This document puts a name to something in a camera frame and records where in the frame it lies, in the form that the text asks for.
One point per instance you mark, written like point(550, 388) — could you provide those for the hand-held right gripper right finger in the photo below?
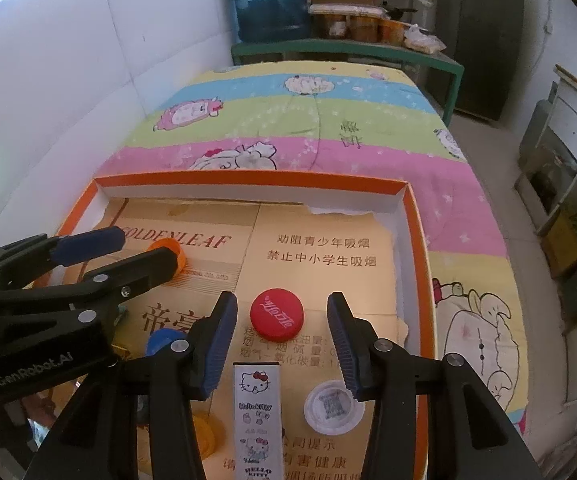
point(343, 350)

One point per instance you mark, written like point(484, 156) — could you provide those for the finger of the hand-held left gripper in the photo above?
point(88, 242)
point(133, 272)

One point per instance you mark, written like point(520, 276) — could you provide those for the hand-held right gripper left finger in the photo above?
point(218, 350)

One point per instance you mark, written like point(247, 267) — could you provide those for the orange bottle cap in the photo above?
point(207, 435)
point(165, 244)

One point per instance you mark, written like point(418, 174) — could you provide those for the blue bottle cap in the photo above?
point(161, 339)

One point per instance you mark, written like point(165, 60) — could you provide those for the white bottle cap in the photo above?
point(331, 410)

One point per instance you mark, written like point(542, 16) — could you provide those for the red bottle cap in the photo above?
point(276, 312)

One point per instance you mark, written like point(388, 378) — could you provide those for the white cartoon print box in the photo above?
point(258, 420)

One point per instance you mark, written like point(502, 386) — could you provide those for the shallow orange-rimmed cardboard box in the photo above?
point(416, 260)

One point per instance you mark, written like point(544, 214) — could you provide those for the brown cardboard liner sheet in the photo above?
point(313, 260)

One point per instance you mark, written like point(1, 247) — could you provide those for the green metal table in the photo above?
point(343, 50)

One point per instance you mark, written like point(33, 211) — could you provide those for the blue water jug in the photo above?
point(268, 0)

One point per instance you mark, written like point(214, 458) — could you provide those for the amber food container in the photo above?
point(364, 28)
point(392, 31)
point(331, 25)

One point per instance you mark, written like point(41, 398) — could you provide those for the white kitchen counter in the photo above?
point(568, 125)

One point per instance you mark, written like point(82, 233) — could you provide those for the white plastic bag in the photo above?
point(424, 40)

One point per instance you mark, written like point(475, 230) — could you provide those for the black wok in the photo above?
point(398, 11)

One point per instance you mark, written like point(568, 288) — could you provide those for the dark grey refrigerator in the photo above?
point(483, 35)

